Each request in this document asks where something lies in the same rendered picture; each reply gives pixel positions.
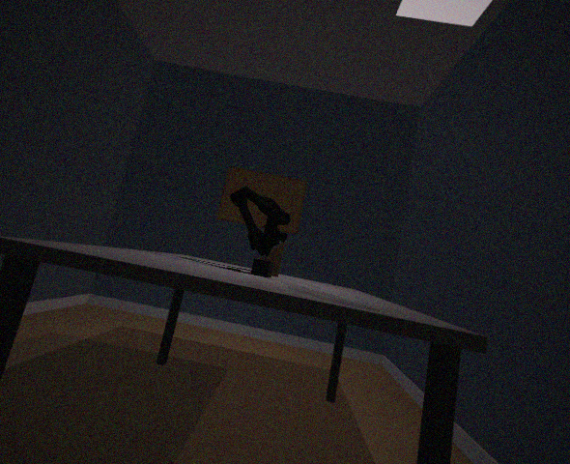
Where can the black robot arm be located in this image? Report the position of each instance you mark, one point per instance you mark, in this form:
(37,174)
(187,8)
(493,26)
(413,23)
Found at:
(265,205)

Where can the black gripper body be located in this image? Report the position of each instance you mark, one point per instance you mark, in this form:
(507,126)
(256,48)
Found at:
(267,234)

